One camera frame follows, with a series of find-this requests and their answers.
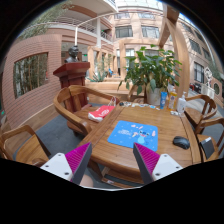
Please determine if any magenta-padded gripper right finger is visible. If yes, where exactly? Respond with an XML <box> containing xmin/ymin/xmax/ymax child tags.
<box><xmin>132</xmin><ymin>142</ymin><xmax>184</xmax><ymax>185</ymax></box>

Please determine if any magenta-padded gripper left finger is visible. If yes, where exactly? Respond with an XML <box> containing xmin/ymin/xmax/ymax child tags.
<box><xmin>39</xmin><ymin>142</ymin><xmax>93</xmax><ymax>186</ymax></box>

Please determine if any black computer mouse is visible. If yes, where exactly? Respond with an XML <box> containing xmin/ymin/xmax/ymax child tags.
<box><xmin>172</xmin><ymin>135</ymin><xmax>191</xmax><ymax>150</ymax></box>

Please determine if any blue cartoon mouse pad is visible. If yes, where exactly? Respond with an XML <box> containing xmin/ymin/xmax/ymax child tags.
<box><xmin>107</xmin><ymin>120</ymin><xmax>159</xmax><ymax>153</ymax></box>

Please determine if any wooden armchair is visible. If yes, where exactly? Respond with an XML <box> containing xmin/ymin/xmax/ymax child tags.
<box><xmin>53</xmin><ymin>84</ymin><xmax>121</xmax><ymax>137</ymax></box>
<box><xmin>127</xmin><ymin>83</ymin><xmax>148</xmax><ymax>104</ymax></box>
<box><xmin>194</xmin><ymin>117</ymin><xmax>224</xmax><ymax>163</ymax></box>
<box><xmin>184</xmin><ymin>94</ymin><xmax>218</xmax><ymax>129</ymax></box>
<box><xmin>0</xmin><ymin>124</ymin><xmax>53</xmax><ymax>168</ymax></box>

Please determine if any black notebook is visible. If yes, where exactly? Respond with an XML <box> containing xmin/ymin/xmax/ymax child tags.
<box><xmin>198</xmin><ymin>136</ymin><xmax>217</xmax><ymax>160</ymax></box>

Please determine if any blue tube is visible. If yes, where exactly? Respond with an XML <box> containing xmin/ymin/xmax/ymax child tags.
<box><xmin>159</xmin><ymin>91</ymin><xmax>168</xmax><ymax>110</ymax></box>

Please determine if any yellow liquid bottle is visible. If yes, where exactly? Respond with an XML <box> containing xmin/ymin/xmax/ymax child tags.
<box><xmin>167</xmin><ymin>87</ymin><xmax>178</xmax><ymax>112</ymax></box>

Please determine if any red bag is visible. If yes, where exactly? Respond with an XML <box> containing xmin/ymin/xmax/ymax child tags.
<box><xmin>87</xmin><ymin>97</ymin><xmax>118</xmax><ymax>123</ymax></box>

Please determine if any long wooden planter box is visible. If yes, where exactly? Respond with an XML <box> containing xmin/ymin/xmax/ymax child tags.
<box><xmin>84</xmin><ymin>79</ymin><xmax>131</xmax><ymax>96</ymax></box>

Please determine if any green plant in white pot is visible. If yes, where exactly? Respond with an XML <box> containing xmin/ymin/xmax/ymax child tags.
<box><xmin>117</xmin><ymin>44</ymin><xmax>184</xmax><ymax>107</ymax></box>

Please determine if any white sculpture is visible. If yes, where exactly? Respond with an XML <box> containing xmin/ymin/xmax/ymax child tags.
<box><xmin>202</xmin><ymin>66</ymin><xmax>216</xmax><ymax>98</ymax></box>

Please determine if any dark bust statue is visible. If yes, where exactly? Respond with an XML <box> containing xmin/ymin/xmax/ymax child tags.
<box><xmin>64</xmin><ymin>45</ymin><xmax>81</xmax><ymax>64</ymax></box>

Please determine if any dark red wooden pedestal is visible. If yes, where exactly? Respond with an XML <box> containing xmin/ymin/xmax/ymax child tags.
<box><xmin>52</xmin><ymin>61</ymin><xmax>91</xmax><ymax>113</ymax></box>

